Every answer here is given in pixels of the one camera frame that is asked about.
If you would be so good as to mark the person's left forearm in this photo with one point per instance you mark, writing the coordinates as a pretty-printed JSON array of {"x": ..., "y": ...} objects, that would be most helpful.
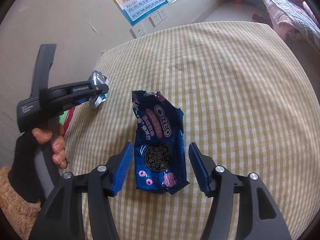
[{"x": 15, "y": 205}]

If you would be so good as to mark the person's left hand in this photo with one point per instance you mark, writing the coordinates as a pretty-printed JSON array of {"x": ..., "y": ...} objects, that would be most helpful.
[{"x": 58, "y": 147}]

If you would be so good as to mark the blue wall poster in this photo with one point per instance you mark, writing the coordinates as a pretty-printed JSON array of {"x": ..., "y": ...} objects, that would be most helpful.
[{"x": 135, "y": 2}]

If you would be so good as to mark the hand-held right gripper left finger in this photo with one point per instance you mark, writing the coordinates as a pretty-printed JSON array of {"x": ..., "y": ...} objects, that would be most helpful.
[{"x": 122, "y": 170}]

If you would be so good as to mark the white round wall outlet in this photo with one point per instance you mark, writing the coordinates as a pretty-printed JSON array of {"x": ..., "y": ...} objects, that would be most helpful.
[{"x": 137, "y": 30}]

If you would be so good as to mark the red bucket with green rim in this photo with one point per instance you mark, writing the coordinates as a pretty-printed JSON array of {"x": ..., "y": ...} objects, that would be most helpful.
[{"x": 68, "y": 118}]

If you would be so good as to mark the bed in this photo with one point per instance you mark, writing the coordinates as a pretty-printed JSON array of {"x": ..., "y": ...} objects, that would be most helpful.
[{"x": 282, "y": 27}]

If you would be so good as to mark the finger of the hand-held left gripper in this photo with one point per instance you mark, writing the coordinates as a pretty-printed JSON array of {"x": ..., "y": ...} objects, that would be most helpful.
[
  {"x": 85, "y": 99},
  {"x": 100, "y": 88}
]

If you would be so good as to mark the pink blanket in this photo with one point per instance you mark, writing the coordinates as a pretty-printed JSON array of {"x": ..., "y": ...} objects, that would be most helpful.
[{"x": 307, "y": 7}]

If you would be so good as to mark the blue checked quilt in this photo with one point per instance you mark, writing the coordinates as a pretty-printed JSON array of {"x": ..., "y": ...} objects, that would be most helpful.
[{"x": 292, "y": 15}]

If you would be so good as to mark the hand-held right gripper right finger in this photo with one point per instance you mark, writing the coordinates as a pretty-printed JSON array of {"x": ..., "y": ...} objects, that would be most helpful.
[{"x": 198, "y": 170}]

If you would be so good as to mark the silver foil wrapper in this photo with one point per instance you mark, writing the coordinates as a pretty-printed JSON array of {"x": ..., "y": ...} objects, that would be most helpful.
[{"x": 100, "y": 77}]

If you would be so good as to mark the blue cookie wrapper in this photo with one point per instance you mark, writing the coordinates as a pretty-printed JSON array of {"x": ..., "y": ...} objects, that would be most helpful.
[{"x": 160, "y": 130}]

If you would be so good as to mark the red shoe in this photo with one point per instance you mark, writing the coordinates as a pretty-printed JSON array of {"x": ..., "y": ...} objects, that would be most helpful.
[
  {"x": 255, "y": 17},
  {"x": 261, "y": 18}
]

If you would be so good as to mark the white wall socket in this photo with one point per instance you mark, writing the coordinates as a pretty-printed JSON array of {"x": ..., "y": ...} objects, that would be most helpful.
[
  {"x": 153, "y": 19},
  {"x": 162, "y": 15}
]

